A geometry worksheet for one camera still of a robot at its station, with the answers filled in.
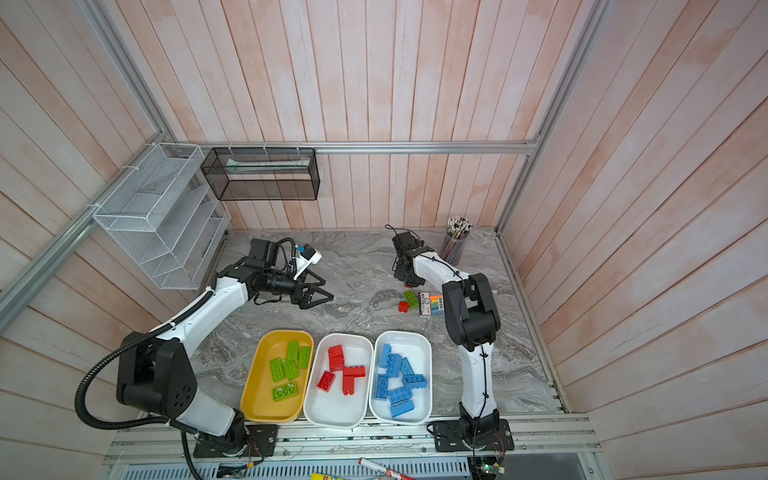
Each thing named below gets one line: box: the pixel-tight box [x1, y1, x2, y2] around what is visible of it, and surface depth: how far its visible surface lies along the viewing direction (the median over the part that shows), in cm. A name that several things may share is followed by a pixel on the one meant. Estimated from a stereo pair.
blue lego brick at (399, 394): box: [388, 386, 413, 405], surface depth 81 cm
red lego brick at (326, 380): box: [316, 370, 335, 393], surface depth 83 cm
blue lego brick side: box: [402, 374, 427, 388], surface depth 81 cm
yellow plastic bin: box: [240, 330, 315, 423], surface depth 83 cm
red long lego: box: [343, 366, 366, 377], surface depth 84 cm
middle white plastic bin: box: [303, 333, 374, 429], surface depth 81 cm
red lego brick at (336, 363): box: [330, 355, 345, 372], surface depth 86 cm
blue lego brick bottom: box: [376, 374, 389, 399], surface depth 82 cm
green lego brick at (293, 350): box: [287, 341, 299, 361], surface depth 90 cm
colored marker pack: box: [418, 292, 444, 316], surface depth 99 cm
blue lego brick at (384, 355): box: [379, 343, 392, 369], surface depth 88 cm
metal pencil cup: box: [440, 215, 473, 266], surface depth 100 cm
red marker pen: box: [358, 457, 415, 480], surface depth 70 cm
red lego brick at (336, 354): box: [328, 344, 345, 363], surface depth 87 cm
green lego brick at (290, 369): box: [281, 359, 299, 381], surface depth 87 cm
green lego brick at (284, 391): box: [272, 382, 298, 401], surface depth 81 cm
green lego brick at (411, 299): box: [404, 290, 419, 309], surface depth 100 cm
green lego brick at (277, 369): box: [270, 357, 285, 383], surface depth 86 cm
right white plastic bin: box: [369, 330, 433, 426], surface depth 82 cm
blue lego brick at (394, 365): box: [386, 353, 403, 378], surface depth 85 cm
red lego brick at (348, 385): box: [343, 375, 355, 396], surface depth 81 cm
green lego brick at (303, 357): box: [297, 346, 311, 369], surface depth 88 cm
